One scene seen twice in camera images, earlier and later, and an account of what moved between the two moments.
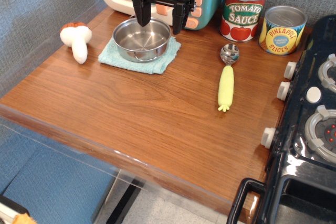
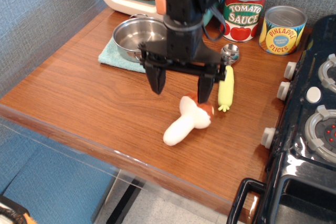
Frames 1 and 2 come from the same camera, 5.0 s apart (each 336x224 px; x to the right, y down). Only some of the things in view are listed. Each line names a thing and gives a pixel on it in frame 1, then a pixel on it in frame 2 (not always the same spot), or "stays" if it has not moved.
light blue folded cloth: [110, 55] stays
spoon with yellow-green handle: [229, 54] stays
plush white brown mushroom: [77, 35] to [194, 115]
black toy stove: [300, 184] stays
